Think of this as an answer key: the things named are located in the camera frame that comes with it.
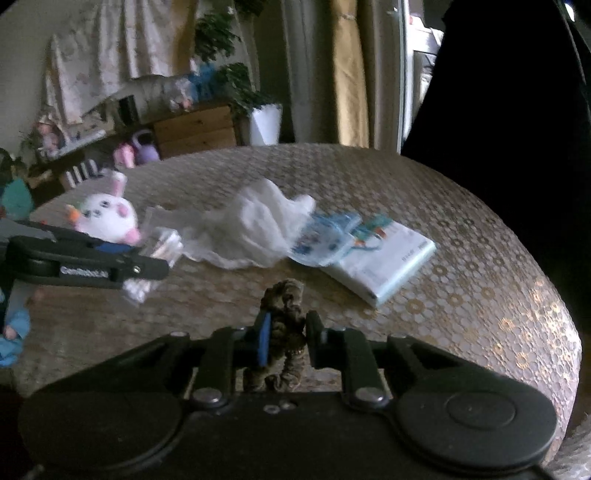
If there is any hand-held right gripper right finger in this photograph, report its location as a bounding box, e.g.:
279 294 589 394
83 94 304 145
307 311 468 412

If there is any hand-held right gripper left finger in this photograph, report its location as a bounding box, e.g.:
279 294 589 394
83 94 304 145
139 311 273 410

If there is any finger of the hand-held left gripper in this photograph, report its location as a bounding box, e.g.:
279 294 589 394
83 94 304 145
115 257 170 289
88 237 140 256

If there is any clear packet of white cotton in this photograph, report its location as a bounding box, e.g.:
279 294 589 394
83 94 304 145
122 226 184 304

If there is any white bunny plush toy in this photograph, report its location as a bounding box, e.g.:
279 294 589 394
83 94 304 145
65 172 142 246

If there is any blue printed face mask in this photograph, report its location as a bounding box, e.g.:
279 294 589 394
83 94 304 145
288 211 384 268

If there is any white thin cloth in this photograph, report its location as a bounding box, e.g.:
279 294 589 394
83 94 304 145
178 178 317 270

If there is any person's left forearm blue sleeve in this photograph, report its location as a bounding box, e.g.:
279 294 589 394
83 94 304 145
0 288 32 368

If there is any clear plastic wrapper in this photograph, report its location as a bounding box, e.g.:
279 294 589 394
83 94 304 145
142 204 185 232

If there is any white slatted rack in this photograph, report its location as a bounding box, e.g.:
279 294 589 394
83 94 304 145
65 159 100 184

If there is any purple kettlebell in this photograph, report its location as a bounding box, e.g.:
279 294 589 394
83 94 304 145
131 130 162 165

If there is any white light-blue tissue pack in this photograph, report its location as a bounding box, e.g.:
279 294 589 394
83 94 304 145
323 215 437 308

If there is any pink doll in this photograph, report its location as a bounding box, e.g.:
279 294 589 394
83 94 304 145
37 117 64 153

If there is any wooden sideboard with drawers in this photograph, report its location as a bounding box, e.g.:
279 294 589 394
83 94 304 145
28 104 239 191

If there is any blue toy figure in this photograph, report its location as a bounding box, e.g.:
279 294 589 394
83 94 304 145
191 65 218 100

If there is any white planter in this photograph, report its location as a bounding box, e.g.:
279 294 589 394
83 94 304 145
249 104 284 148

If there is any floral hanging sheet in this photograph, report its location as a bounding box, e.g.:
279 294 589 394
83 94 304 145
44 0 200 126

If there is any green potted tree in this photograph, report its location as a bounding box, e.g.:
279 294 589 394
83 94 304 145
194 0 283 117

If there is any grey tower air conditioner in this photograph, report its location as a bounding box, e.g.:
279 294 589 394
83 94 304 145
277 0 336 145

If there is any yellow curtain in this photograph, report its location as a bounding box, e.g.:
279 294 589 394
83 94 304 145
330 0 371 149

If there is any white patterned chair cushion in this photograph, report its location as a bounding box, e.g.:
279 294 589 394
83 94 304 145
549 425 591 480

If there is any black jacket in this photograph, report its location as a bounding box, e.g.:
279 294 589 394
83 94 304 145
401 0 591 297

